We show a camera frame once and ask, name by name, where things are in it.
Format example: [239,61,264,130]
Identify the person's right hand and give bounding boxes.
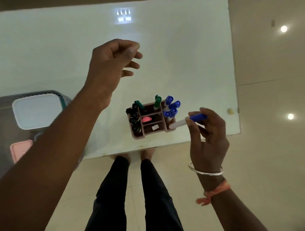
[185,108,230,170]

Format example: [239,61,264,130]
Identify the person's right foot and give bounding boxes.
[140,148,156,161]

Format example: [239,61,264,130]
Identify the white marker with blue cap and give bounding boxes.
[169,113,208,130]

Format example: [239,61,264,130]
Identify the bunch of black markers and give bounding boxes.
[125,103,142,133]

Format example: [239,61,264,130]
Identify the silver bangle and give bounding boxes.
[188,161,224,176]

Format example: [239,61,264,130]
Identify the person's left hand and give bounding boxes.
[85,39,143,110]

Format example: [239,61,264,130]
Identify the person's left forearm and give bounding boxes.
[0,84,106,231]

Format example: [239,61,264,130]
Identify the person's black trousers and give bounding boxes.
[85,156,184,231]

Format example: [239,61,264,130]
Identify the person's right forearm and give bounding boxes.
[197,167,268,231]

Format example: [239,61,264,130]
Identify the grey plastic basket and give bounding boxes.
[0,90,84,179]

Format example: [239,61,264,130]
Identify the orange thread wristband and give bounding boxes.
[196,180,231,206]

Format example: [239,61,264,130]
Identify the pink desk organizer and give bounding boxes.
[126,101,177,140]

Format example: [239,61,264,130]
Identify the pink lidded container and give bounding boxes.
[10,139,34,164]

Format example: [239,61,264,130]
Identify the white lidded container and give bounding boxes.
[12,93,64,130]

